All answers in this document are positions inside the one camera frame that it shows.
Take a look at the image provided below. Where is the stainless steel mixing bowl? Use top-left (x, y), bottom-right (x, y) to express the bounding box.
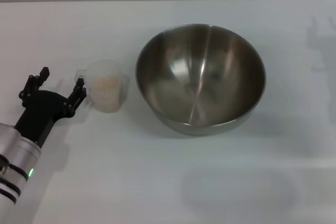
top-left (135, 24), bottom-right (267, 137)

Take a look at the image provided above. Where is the white uncooked rice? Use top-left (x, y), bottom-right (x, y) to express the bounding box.
top-left (91, 76), bottom-right (119, 113)

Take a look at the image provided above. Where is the clear plastic measuring cup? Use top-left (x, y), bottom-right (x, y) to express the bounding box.
top-left (76, 60), bottom-right (130, 114)

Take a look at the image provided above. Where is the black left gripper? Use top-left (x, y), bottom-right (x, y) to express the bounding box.
top-left (14, 66), bottom-right (87, 148)

